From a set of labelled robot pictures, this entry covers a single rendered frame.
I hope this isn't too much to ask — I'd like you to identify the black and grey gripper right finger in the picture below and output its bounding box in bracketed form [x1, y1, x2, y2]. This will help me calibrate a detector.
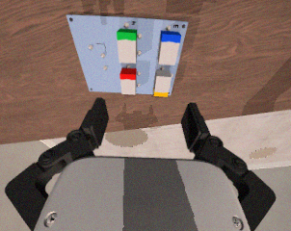
[181, 103, 276, 231]

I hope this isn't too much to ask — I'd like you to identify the white block with green end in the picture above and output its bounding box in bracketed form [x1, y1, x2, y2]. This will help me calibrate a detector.
[117, 29, 137, 64]

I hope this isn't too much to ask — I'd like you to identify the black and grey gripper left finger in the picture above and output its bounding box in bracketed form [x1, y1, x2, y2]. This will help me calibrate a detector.
[5, 98, 109, 231]

